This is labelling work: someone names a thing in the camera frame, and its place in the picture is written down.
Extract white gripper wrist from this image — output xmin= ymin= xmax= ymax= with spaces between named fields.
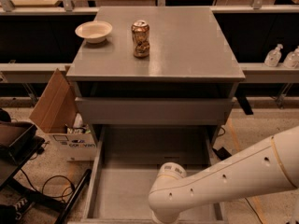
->
xmin=156 ymin=162 xmax=187 ymax=185

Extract grey drawer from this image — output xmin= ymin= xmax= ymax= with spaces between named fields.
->
xmin=67 ymin=125 xmax=215 ymax=224
xmin=76 ymin=97 xmax=233 ymax=125

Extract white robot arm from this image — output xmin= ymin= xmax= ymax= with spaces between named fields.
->
xmin=149 ymin=127 xmax=299 ymax=224

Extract grey drawer cabinet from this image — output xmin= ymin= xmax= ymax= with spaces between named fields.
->
xmin=67 ymin=7 xmax=245 ymax=154

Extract grey top drawer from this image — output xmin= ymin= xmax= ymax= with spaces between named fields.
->
xmin=76 ymin=97 xmax=233 ymax=125

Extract open cardboard box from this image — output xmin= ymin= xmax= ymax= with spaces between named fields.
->
xmin=30 ymin=69 xmax=97 ymax=161

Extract black power adapter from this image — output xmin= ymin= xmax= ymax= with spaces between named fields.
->
xmin=213 ymin=147 xmax=231 ymax=161

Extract crushed soda can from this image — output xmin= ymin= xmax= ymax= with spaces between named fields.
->
xmin=131 ymin=20 xmax=150 ymax=58

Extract sanitizer pump bottle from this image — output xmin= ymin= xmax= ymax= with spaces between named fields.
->
xmin=264 ymin=44 xmax=283 ymax=67

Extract black rolling cart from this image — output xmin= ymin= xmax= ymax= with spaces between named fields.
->
xmin=0 ymin=108 xmax=93 ymax=224

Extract white bowl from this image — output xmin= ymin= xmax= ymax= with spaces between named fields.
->
xmin=75 ymin=21 xmax=112 ymax=44

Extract black floor cable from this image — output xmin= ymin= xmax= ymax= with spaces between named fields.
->
xmin=244 ymin=197 xmax=265 ymax=224

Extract black cable loops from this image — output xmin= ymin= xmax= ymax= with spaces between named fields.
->
xmin=19 ymin=168 xmax=77 ymax=203

